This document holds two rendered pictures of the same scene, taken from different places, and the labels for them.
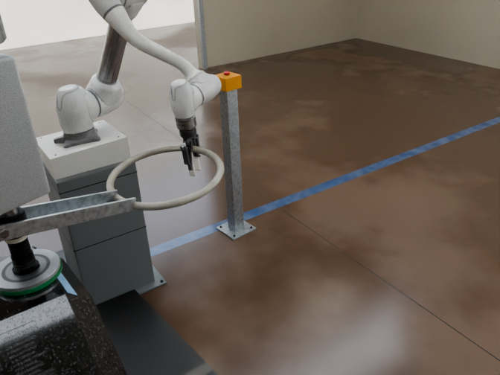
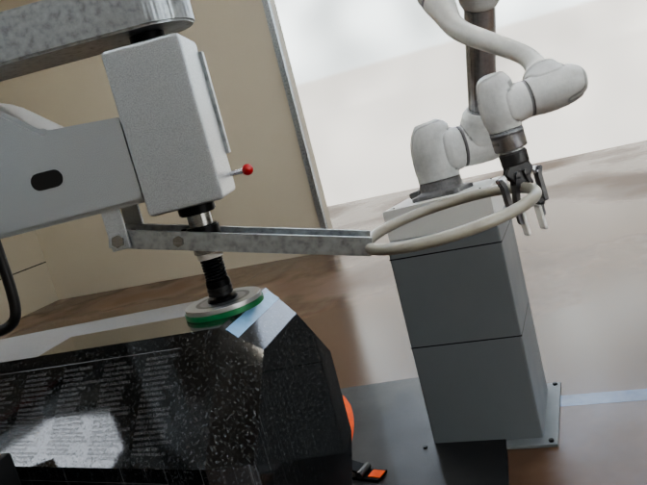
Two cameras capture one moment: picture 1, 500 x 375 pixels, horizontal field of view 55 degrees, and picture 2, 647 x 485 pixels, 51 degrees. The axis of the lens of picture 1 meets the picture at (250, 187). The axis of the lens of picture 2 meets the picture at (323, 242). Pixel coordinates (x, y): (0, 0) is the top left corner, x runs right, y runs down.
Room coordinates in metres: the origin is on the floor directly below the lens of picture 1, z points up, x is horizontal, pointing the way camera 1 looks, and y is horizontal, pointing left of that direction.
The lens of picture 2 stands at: (0.49, -0.93, 1.27)
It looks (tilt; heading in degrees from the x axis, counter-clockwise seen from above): 10 degrees down; 55
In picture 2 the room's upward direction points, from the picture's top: 15 degrees counter-clockwise
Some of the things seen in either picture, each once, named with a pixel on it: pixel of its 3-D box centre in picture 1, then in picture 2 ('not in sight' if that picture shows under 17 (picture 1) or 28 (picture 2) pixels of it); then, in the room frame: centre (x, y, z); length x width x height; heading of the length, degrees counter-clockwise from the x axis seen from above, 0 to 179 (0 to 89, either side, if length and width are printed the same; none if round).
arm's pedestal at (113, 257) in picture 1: (99, 222); (472, 322); (2.32, 0.86, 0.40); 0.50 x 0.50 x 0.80; 32
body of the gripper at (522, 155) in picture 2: (188, 136); (516, 166); (2.01, 0.26, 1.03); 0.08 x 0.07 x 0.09; 157
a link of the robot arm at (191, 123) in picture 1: (186, 121); (508, 140); (2.00, 0.27, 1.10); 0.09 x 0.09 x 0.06
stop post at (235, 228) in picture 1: (231, 158); not in sight; (2.80, 0.11, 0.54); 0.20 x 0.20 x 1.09; 39
